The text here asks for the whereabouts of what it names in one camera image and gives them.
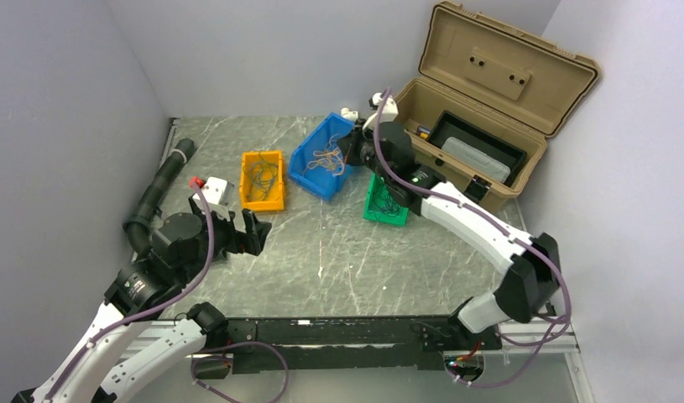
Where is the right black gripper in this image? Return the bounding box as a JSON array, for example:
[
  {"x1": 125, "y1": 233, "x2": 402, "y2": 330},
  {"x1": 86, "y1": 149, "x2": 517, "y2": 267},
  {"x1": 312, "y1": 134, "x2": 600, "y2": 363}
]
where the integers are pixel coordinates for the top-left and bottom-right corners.
[{"x1": 337, "y1": 118, "x2": 394, "y2": 185}]

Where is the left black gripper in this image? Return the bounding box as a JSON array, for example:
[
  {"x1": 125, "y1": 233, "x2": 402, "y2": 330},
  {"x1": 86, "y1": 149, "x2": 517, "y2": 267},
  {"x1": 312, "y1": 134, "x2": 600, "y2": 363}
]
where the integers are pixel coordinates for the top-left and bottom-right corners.
[{"x1": 179, "y1": 194, "x2": 271, "y2": 283}]

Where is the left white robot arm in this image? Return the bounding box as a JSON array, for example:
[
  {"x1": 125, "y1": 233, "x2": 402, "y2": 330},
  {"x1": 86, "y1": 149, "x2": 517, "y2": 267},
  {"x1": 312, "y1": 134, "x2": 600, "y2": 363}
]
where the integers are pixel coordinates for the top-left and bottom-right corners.
[{"x1": 13, "y1": 195, "x2": 272, "y2": 402}]

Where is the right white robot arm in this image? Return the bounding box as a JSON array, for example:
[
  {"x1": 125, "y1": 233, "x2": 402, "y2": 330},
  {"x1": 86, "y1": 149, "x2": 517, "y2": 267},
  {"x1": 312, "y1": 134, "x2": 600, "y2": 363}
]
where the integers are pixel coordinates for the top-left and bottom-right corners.
[{"x1": 337, "y1": 122, "x2": 561, "y2": 348}]

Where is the white plastic fitting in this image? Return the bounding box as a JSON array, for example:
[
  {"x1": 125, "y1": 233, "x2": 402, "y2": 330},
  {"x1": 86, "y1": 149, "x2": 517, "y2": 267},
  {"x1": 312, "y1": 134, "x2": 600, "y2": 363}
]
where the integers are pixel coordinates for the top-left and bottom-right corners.
[{"x1": 340, "y1": 107, "x2": 358, "y2": 122}]

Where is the blue plastic bin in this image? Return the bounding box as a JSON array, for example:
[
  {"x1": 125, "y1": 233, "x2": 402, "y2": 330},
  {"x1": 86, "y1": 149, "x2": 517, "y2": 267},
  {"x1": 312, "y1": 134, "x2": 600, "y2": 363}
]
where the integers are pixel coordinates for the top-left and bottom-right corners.
[{"x1": 288, "y1": 113, "x2": 354, "y2": 202}]

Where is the orange plastic bin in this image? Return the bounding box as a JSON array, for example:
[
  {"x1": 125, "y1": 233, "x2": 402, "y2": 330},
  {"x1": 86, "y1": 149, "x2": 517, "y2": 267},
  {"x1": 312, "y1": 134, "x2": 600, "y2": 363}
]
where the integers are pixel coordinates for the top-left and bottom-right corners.
[{"x1": 238, "y1": 150, "x2": 285, "y2": 212}]

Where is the green plastic bin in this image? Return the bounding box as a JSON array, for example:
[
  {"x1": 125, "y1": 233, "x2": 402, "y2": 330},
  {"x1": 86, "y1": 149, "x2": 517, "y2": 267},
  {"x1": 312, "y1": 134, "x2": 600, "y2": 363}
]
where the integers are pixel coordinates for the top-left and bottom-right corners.
[{"x1": 363, "y1": 174, "x2": 409, "y2": 227}]

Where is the yellow blue battery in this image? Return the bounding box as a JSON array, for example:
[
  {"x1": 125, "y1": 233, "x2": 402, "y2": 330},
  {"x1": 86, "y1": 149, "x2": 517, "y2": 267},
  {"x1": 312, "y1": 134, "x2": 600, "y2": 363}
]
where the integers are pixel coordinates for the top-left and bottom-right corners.
[{"x1": 416, "y1": 126, "x2": 430, "y2": 139}]

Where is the black toolbox tray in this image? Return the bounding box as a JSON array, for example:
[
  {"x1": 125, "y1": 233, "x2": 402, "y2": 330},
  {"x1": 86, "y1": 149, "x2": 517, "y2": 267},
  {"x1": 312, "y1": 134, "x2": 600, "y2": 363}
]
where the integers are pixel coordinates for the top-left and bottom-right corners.
[{"x1": 428, "y1": 111, "x2": 527, "y2": 186}]

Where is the grey plastic case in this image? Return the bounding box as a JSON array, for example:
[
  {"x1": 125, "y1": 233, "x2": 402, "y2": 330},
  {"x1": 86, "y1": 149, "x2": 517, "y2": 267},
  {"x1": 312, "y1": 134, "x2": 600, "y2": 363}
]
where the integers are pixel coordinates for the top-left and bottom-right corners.
[{"x1": 441, "y1": 138, "x2": 510, "y2": 182}]

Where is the tan plastic toolbox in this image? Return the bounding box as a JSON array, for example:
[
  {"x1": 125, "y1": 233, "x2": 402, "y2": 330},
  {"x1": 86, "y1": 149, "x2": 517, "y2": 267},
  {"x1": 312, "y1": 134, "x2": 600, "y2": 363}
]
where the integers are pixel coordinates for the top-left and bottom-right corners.
[{"x1": 394, "y1": 1, "x2": 601, "y2": 212}]

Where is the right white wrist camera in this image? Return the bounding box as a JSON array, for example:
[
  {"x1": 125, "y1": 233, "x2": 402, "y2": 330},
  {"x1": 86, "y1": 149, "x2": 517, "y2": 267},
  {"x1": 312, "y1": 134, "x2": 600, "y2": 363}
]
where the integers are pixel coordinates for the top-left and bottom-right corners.
[{"x1": 363, "y1": 90, "x2": 399, "y2": 130}]

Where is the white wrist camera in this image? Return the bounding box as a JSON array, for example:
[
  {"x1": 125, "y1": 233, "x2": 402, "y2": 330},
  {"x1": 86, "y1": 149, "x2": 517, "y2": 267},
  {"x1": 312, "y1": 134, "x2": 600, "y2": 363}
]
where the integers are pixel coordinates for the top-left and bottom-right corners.
[
  {"x1": 189, "y1": 176, "x2": 235, "y2": 217},
  {"x1": 363, "y1": 90, "x2": 399, "y2": 130}
]

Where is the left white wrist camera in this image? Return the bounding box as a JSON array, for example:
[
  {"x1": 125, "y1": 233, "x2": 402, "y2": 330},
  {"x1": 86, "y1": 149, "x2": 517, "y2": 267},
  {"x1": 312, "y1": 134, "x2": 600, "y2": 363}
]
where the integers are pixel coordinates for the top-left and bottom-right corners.
[{"x1": 189, "y1": 176, "x2": 235, "y2": 217}]

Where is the black corrugated hose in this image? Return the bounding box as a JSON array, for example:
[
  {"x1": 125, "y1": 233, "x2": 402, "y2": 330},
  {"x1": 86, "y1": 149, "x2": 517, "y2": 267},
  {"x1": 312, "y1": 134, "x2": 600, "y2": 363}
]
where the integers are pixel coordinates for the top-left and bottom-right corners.
[{"x1": 122, "y1": 138, "x2": 196, "y2": 257}]

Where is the aluminium frame rail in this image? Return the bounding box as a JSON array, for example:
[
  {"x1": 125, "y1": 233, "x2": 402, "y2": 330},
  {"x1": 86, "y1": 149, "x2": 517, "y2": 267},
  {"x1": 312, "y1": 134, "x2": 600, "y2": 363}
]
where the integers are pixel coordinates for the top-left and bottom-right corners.
[{"x1": 74, "y1": 117, "x2": 596, "y2": 403}]

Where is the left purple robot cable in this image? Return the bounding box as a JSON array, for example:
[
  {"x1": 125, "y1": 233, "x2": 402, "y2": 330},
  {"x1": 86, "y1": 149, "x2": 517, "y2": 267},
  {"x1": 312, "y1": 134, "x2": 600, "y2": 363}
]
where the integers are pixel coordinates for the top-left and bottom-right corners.
[{"x1": 44, "y1": 186, "x2": 290, "y2": 403}]

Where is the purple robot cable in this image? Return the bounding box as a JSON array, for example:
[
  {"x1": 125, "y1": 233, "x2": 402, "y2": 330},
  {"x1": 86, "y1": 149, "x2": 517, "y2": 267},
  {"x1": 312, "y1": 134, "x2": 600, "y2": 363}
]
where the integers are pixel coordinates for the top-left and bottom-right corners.
[
  {"x1": 372, "y1": 88, "x2": 573, "y2": 390},
  {"x1": 44, "y1": 186, "x2": 290, "y2": 403}
]

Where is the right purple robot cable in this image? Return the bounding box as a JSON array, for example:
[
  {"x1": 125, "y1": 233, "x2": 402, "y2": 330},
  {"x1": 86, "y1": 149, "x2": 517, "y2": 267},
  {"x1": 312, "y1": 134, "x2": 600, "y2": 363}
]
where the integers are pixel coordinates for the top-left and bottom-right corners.
[{"x1": 372, "y1": 88, "x2": 573, "y2": 390}]

